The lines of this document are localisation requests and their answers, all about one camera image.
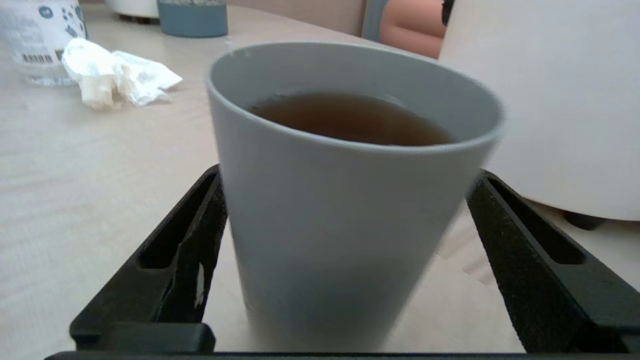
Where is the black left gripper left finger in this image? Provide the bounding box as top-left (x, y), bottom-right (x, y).
top-left (69, 164), bottom-right (229, 353)

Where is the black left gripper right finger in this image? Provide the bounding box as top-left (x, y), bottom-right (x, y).
top-left (466, 169), bottom-right (640, 355)

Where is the small round drip tray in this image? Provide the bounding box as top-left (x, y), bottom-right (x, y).
top-left (156, 0), bottom-right (229, 39)

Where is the pink bolster cushion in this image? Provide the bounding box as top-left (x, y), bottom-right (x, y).
top-left (378, 0), bottom-right (447, 60)

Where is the crumpled white tissue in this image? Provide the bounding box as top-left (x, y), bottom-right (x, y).
top-left (61, 37), bottom-right (184, 111)

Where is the teal bench seat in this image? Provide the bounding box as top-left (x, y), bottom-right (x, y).
top-left (361, 0), bottom-right (391, 43)

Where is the large tea dispenser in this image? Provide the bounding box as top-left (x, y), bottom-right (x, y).
top-left (437, 0), bottom-right (640, 232)

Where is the grey cup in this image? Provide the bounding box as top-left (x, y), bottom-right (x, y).
top-left (206, 41), bottom-right (506, 353)

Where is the clear plastic bottle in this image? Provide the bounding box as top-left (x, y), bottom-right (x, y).
top-left (0, 0), bottom-right (90, 87)

